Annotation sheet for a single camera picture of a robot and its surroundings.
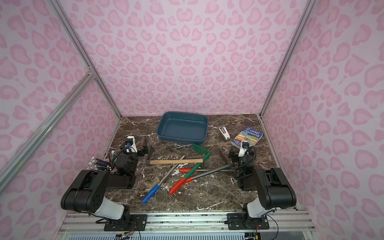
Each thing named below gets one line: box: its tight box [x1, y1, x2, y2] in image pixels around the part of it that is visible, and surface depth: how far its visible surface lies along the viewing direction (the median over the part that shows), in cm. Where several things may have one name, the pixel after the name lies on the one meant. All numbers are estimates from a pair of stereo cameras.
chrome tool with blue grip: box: [142, 155, 186, 204], surface depth 87 cm
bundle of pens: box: [87, 156, 112, 171], surface depth 80 cm
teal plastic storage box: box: [156, 111, 209, 145], surface depth 116 cm
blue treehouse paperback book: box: [230, 126, 264, 150], surface depth 106 cm
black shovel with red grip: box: [179, 168, 235, 173], surface depth 90 cm
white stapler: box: [218, 126, 231, 141], surface depth 109 cm
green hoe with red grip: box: [169, 143, 211, 195], surface depth 90 cm
